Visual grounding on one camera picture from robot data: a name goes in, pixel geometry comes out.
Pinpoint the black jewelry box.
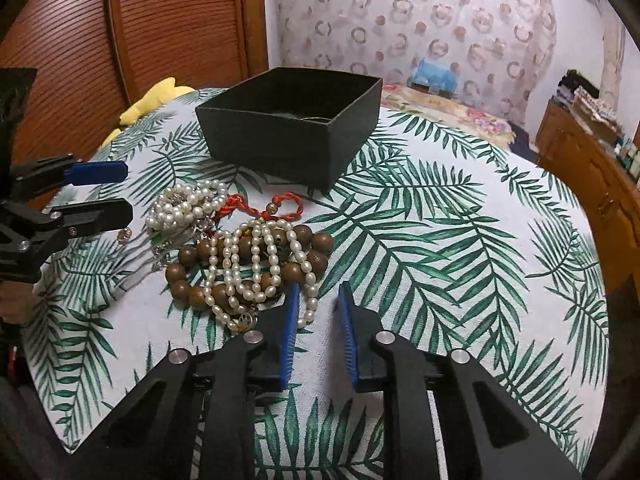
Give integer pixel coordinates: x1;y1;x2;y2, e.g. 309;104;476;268
195;67;383;191

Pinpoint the folded cloth stack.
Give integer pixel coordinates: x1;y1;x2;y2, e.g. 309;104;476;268
572;87;623;148

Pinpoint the silver hair comb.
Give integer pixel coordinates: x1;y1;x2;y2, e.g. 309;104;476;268
105;218;217;285

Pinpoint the tied beige curtain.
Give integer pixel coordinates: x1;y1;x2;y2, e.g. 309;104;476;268
600;0;626;112

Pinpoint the palm leaf tablecloth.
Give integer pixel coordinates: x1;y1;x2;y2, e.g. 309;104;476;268
24;91;608;479

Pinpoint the small gold flower brooch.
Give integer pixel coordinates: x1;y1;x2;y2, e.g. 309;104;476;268
116;228;132;244

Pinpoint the red cord bead bracelet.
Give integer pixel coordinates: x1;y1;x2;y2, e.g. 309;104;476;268
214;190;306;224

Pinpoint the white pearl bracelet cluster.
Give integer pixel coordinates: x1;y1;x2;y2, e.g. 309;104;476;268
144;180;229;234

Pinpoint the blue plastic bag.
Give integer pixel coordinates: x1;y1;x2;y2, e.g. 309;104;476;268
408;58;458;94

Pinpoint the brown wooden bead bracelet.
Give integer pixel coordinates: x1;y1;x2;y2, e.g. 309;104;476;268
164;223;335;311

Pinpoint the wooden louvered wardrobe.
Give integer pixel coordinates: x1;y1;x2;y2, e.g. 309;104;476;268
1;0;268;162

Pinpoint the yellow plush toy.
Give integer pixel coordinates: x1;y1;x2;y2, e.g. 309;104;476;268
101;77;195;148

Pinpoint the long white pearl necklace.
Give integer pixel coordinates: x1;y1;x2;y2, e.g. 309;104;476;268
202;218;321;335

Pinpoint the wooden sideboard cabinet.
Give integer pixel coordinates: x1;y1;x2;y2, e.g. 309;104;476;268
535;101;640;292

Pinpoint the circle patterned curtain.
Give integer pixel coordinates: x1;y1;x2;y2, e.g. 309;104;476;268
277;0;556;125

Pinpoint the person left hand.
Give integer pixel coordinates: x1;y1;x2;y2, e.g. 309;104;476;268
0;281;38;325

